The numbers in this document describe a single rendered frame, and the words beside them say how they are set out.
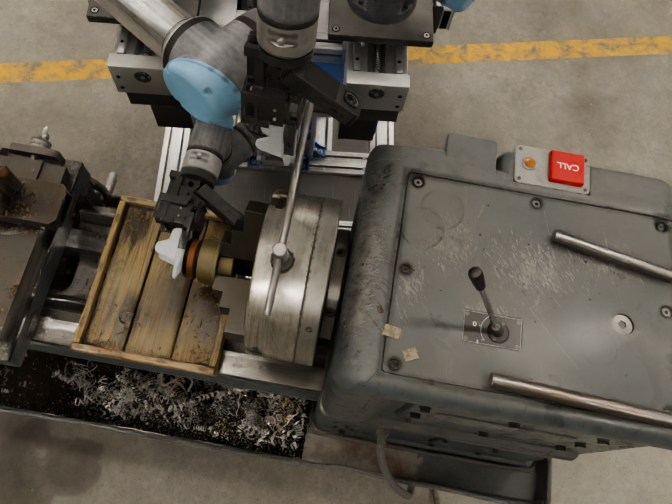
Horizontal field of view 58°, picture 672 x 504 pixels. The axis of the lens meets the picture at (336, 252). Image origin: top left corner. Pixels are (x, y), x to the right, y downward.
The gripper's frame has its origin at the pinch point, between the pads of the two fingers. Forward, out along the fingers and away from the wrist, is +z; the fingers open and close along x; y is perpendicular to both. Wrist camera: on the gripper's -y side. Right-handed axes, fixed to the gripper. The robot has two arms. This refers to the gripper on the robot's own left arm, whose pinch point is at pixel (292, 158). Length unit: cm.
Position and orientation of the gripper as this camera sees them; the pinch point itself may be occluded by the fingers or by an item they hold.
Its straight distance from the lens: 93.7
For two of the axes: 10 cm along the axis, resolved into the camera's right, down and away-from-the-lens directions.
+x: -1.4, 7.9, -6.0
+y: -9.8, -1.8, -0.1
